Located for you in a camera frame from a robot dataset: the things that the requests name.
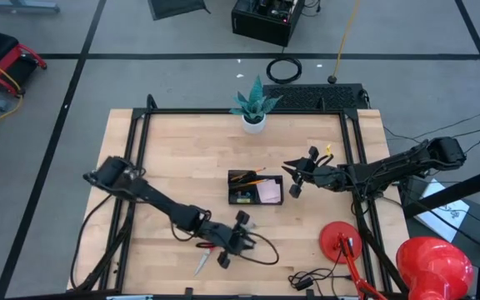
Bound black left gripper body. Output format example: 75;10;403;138
197;210;252;270

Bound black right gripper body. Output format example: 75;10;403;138
288;145;352;198

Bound pink sticky notes pad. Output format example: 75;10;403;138
255;178;283;205

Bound red-handled scissors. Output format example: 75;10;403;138
193;240;224;277

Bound orange pencil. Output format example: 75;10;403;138
230;167;268;183
232;177;270;189

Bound black mesh desk organizer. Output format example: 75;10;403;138
227;168;285;206

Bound black marker pen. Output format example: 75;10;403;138
230;170;258;184

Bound snake plant in white pot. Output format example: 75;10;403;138
228;74;284;135

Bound black perforated metal panel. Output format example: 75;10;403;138
262;82;369;112

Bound white printed sheet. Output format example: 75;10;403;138
413;177;472;244

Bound black diagonal bar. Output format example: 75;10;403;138
401;161;480;219

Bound black computer tower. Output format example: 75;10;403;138
231;0;307;48

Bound red desk lamp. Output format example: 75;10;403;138
318;220;475;300

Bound black equipment case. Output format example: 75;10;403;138
147;0;212;22

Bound black power cord with adapter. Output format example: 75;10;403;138
287;267;354;292

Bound yellow hanging cable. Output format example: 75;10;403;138
327;0;363;85

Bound coiled black cable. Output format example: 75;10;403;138
265;56;303;86

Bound black aluminium table frame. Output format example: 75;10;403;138
71;93;412;300

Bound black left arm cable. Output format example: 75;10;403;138
69;193;281;292

